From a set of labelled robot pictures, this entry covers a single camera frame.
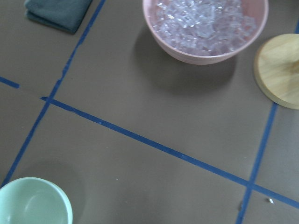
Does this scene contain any round wooden stand base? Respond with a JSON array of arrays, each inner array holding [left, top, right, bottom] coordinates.
[[254, 34, 299, 110]]

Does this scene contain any clear ice cubes pile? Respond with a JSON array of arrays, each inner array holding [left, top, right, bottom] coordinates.
[[153, 0, 256, 56]]

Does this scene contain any pink bowl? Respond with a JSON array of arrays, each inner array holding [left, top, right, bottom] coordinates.
[[142, 0, 269, 65]]

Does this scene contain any mint green bowl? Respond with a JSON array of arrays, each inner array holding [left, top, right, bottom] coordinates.
[[0, 177, 73, 224]]

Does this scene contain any dark grey folded cloth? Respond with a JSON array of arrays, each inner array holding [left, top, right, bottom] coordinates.
[[24, 0, 91, 34]]

